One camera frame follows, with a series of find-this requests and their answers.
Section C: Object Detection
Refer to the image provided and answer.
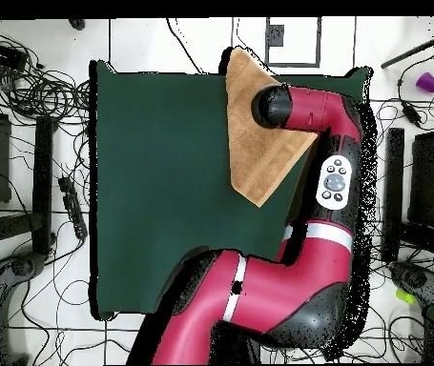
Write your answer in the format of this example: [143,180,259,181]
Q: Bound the dark grey stand foot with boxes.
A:
[0,251,47,365]
[389,260,434,310]

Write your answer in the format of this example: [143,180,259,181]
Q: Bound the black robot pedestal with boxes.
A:
[209,321,262,365]

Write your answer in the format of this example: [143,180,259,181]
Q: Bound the black tripod pole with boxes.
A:
[380,16,434,70]

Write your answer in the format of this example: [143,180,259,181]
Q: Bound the black cable tangle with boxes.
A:
[0,22,92,127]

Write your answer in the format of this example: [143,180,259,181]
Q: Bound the purple cup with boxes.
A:
[415,71,434,94]

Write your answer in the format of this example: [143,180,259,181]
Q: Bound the dark green table cloth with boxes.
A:
[88,59,372,321]

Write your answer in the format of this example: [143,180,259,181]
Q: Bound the black upright bar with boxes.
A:
[385,127,406,264]
[31,115,56,255]

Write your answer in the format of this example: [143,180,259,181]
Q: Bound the black power strip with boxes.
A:
[57,176,89,241]

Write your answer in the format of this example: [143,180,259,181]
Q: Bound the black power adapter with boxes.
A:
[401,101,424,130]

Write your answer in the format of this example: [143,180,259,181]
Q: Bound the dark grey square patch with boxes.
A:
[267,24,285,48]

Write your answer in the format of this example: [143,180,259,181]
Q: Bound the orange terry towel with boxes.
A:
[224,46,320,208]

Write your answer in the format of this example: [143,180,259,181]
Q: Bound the yellow-green small object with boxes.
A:
[395,287,419,305]

